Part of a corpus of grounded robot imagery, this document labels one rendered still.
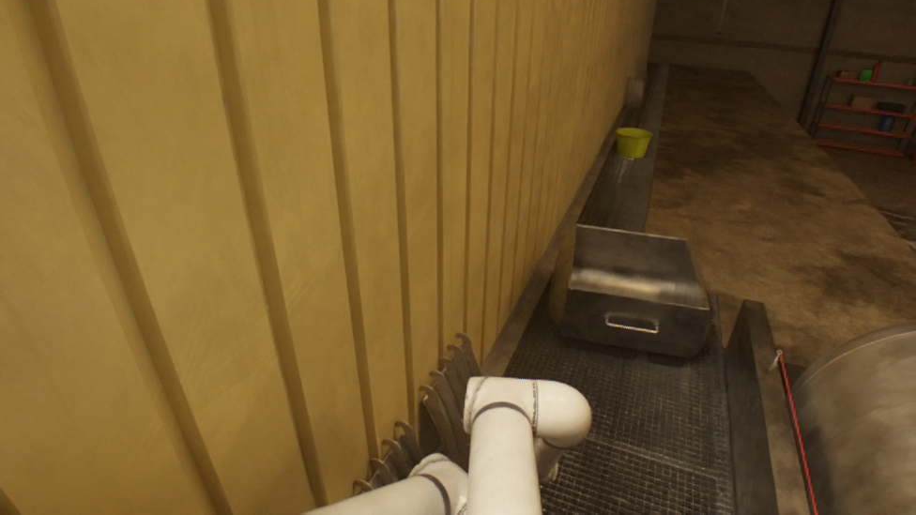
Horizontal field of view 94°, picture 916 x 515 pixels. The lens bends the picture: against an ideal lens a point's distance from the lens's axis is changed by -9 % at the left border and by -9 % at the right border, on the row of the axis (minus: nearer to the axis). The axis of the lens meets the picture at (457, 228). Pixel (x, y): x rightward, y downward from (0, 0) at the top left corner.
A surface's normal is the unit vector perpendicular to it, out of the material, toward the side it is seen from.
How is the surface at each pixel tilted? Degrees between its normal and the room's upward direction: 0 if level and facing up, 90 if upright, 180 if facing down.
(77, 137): 90
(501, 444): 16
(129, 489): 90
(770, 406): 0
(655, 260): 90
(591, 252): 91
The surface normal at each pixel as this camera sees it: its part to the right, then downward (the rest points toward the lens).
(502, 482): -0.09, -0.97
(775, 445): 0.00, -0.88
